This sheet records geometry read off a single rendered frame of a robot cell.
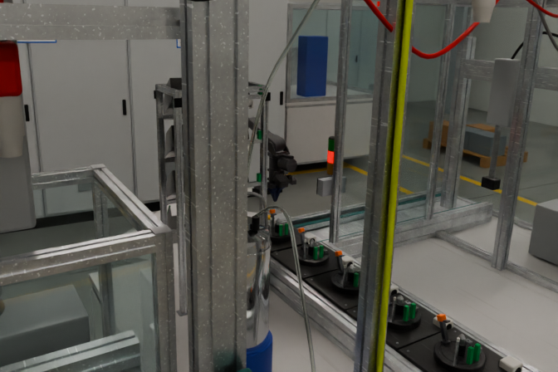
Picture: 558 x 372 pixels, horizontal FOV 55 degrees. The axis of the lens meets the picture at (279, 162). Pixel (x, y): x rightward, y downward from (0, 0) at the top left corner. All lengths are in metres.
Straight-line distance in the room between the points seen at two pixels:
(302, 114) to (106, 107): 2.38
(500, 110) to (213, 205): 1.97
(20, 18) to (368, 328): 0.86
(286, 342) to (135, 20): 1.31
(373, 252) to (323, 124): 5.45
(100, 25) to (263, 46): 4.68
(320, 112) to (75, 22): 5.75
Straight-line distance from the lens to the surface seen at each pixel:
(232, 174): 0.85
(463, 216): 2.90
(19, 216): 0.95
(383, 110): 1.02
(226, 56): 0.81
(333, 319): 1.83
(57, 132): 5.01
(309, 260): 2.10
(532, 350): 2.04
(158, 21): 0.82
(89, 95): 4.98
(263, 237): 1.24
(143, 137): 5.14
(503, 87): 2.64
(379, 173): 1.04
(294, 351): 1.83
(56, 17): 0.78
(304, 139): 6.41
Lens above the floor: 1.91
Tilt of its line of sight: 16 degrees down
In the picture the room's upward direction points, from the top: 1 degrees clockwise
